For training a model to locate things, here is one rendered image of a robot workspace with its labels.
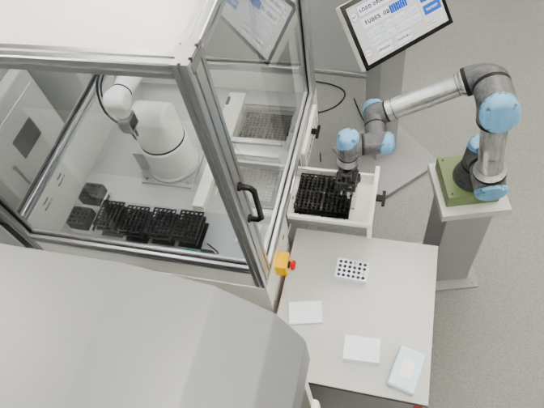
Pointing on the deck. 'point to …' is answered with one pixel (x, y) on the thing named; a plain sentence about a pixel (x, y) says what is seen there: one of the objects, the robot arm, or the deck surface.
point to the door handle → (253, 201)
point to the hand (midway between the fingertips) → (348, 189)
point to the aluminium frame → (225, 185)
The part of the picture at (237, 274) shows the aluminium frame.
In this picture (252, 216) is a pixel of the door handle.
